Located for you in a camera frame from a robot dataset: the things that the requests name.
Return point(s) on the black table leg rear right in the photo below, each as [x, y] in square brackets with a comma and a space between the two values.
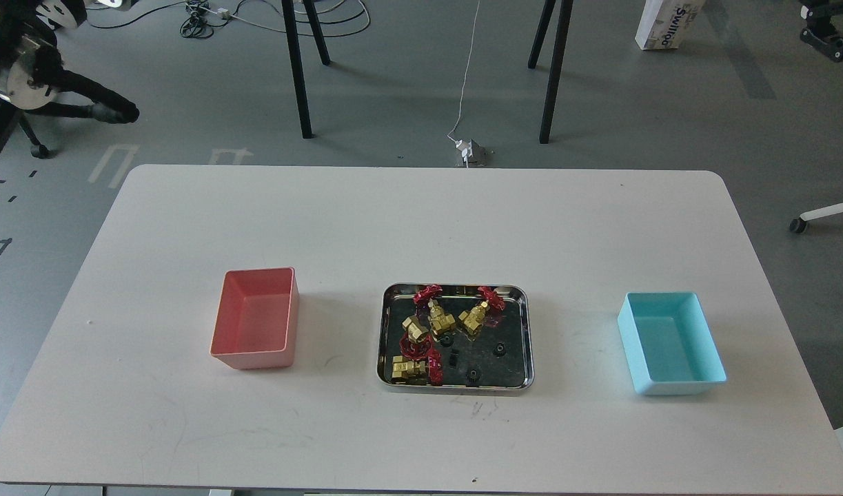
[541, 30]

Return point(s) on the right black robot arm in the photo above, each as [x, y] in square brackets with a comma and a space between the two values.
[820, 32]

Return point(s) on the brass valve top right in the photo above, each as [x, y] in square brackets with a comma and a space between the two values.
[486, 313]

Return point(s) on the black table leg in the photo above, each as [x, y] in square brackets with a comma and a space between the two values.
[317, 31]
[294, 48]
[555, 70]
[541, 30]

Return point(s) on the pink plastic box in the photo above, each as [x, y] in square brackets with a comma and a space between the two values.
[256, 326]

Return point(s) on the white chair base leg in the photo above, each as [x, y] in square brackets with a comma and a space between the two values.
[798, 225]

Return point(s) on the brass valve bottom left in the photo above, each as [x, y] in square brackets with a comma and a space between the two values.
[418, 371]

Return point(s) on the brass valve top left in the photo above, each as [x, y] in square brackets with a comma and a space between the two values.
[426, 304]

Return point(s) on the white cardboard box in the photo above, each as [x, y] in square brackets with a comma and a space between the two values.
[665, 24]

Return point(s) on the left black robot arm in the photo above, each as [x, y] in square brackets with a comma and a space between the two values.
[33, 79]

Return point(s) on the black table leg rear left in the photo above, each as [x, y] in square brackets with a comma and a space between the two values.
[317, 31]

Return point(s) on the shiny metal tray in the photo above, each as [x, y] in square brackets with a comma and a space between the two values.
[511, 373]

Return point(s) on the light blue plastic box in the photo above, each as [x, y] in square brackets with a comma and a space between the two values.
[668, 344]

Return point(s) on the floor power socket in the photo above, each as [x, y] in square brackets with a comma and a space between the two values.
[470, 154]

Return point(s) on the brass valve red handwheel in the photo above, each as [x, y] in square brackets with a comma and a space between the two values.
[415, 343]

